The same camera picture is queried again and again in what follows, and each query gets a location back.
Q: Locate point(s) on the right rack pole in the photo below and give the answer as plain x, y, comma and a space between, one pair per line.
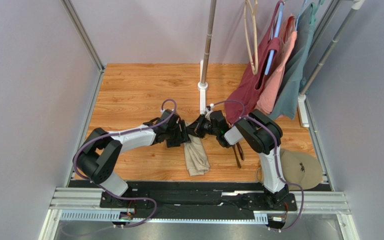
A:
357, 4

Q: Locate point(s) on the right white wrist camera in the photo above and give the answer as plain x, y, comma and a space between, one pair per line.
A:
208, 111

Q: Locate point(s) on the left rack pole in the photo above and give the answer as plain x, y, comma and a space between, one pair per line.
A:
209, 36

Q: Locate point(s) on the beige cloth napkin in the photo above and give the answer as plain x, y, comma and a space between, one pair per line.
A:
195, 156

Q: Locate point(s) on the pink shirt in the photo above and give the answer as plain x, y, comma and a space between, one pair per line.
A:
288, 36

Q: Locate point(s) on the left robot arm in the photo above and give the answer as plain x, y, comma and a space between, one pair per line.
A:
97, 157

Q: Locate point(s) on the rack pole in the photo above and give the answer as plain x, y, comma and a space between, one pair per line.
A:
357, 4
209, 36

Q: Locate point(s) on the beige wooden hanger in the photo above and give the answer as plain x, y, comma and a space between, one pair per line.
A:
251, 37

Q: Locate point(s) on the blue hanger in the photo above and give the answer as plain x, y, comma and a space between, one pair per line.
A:
274, 35

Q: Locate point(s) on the beige baseball cap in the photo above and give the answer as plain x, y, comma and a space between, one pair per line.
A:
300, 168

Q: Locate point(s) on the teal shirt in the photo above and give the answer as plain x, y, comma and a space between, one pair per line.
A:
293, 78

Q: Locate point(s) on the right aluminium corner post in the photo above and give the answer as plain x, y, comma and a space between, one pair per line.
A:
320, 30

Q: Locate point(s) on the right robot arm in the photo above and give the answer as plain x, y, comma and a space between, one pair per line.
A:
261, 133

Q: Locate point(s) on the aluminium frame rail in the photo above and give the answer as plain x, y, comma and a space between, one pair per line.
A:
76, 213

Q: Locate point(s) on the right white rack foot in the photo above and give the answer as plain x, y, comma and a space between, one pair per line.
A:
302, 110

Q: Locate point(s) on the aluminium corner post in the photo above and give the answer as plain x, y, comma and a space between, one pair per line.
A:
76, 20
320, 30

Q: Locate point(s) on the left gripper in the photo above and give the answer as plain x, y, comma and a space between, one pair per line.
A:
182, 137

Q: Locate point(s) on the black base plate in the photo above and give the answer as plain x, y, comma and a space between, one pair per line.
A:
188, 200

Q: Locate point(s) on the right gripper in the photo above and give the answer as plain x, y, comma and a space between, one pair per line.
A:
196, 129

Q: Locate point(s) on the left aluminium corner post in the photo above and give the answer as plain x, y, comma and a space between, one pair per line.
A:
76, 20

